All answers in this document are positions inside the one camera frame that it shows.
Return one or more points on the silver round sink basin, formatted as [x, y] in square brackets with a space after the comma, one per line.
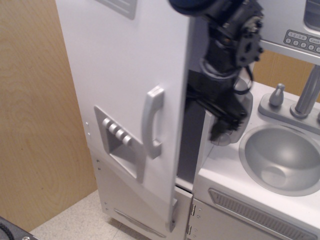
[281, 159]

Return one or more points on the silver ice dispenser panel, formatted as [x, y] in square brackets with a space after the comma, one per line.
[124, 149]

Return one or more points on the silver oven vent panel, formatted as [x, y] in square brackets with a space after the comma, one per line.
[259, 217]

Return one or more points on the silver toy phone handset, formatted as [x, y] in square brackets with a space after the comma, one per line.
[240, 103]

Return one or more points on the white toy kitchen counter cabinet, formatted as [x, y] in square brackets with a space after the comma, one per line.
[223, 171]

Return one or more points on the silver toy faucet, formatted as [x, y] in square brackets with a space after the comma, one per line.
[299, 113]

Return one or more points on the white toy fridge door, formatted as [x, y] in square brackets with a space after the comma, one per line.
[119, 50]
[122, 203]

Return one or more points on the black object bottom left corner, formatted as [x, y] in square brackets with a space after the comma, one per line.
[10, 231]

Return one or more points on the silver door handle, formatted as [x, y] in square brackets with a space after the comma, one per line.
[154, 102]
[171, 223]

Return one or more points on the white toy microwave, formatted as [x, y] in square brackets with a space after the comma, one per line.
[292, 28]

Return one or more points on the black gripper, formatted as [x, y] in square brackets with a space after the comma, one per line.
[208, 91]

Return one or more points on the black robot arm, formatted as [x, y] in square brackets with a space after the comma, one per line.
[233, 28]

